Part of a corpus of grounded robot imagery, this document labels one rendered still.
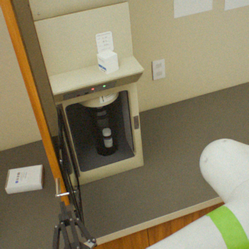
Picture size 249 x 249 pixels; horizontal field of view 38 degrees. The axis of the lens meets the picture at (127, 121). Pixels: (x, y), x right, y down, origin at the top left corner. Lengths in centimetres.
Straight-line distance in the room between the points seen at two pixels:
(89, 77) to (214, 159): 57
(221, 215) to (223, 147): 18
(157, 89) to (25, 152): 78
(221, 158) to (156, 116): 114
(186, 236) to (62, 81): 72
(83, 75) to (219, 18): 96
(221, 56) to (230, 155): 130
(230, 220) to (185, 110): 131
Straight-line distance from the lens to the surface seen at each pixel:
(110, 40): 131
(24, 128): 195
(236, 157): 87
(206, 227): 77
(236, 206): 79
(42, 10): 123
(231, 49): 214
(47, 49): 128
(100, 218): 153
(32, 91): 124
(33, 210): 163
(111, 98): 146
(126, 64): 130
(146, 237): 163
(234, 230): 77
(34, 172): 173
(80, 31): 127
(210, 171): 88
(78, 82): 124
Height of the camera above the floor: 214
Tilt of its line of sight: 38 degrees down
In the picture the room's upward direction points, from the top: 7 degrees counter-clockwise
